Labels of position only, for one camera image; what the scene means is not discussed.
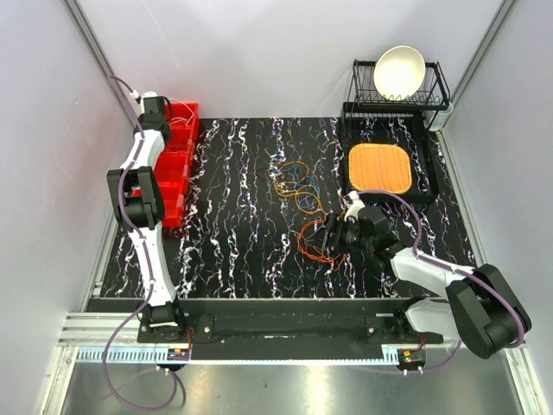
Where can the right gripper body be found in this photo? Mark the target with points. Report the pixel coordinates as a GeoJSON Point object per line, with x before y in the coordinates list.
{"type": "Point", "coordinates": [348, 235]}

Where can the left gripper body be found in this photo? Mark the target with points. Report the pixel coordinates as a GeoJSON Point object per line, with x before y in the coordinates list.
{"type": "Point", "coordinates": [140, 121]}

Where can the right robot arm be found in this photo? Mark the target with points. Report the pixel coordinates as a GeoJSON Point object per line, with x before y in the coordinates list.
{"type": "Point", "coordinates": [474, 305]}

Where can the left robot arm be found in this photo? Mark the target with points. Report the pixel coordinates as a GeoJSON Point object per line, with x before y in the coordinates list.
{"type": "Point", "coordinates": [139, 209]}

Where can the red bin farthest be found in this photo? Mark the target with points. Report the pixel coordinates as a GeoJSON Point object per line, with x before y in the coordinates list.
{"type": "Point", "coordinates": [182, 113]}

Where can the red bin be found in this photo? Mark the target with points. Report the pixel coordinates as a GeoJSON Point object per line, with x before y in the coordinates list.
{"type": "Point", "coordinates": [182, 113]}
{"type": "Point", "coordinates": [173, 167]}
{"type": "Point", "coordinates": [174, 197]}
{"type": "Point", "coordinates": [183, 139]}

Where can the orange woven mat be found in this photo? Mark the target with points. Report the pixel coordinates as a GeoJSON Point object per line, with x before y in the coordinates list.
{"type": "Point", "coordinates": [379, 167]}

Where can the red bin nearest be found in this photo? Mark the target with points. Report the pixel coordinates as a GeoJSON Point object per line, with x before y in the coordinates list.
{"type": "Point", "coordinates": [174, 197]}

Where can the black dish rack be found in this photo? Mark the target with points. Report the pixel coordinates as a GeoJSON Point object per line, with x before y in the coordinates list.
{"type": "Point", "coordinates": [363, 98]}

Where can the white cup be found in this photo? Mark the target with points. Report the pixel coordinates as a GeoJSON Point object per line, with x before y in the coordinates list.
{"type": "Point", "coordinates": [435, 120]}

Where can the white bowl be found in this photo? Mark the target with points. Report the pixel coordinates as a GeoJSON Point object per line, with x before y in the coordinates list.
{"type": "Point", "coordinates": [399, 73]}

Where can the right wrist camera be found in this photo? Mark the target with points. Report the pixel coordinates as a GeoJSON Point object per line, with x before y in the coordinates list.
{"type": "Point", "coordinates": [353, 205]}

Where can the aluminium frame post right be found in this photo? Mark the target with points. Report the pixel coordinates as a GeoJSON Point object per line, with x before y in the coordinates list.
{"type": "Point", "coordinates": [491, 35]}

